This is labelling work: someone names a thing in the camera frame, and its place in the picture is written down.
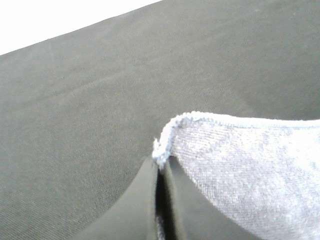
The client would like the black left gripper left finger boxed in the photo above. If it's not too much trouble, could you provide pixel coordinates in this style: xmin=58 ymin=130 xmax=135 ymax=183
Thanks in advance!
xmin=74 ymin=156 xmax=158 ymax=240

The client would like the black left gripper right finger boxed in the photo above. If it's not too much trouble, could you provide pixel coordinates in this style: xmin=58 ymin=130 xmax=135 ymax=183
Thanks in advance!
xmin=162 ymin=157 xmax=259 ymax=240

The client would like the grey microfibre towel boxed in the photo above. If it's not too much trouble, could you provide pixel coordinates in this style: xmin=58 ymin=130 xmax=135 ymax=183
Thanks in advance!
xmin=152 ymin=111 xmax=320 ymax=240

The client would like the black table mat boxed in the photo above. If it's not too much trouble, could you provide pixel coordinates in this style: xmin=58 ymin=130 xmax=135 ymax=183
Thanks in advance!
xmin=0 ymin=0 xmax=320 ymax=240

